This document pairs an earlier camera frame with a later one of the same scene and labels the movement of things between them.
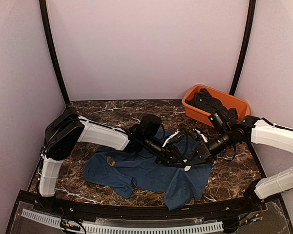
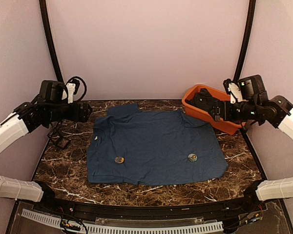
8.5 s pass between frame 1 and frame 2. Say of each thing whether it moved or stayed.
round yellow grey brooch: moved
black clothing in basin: stayed
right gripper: moved
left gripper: moved
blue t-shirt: moved
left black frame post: stayed
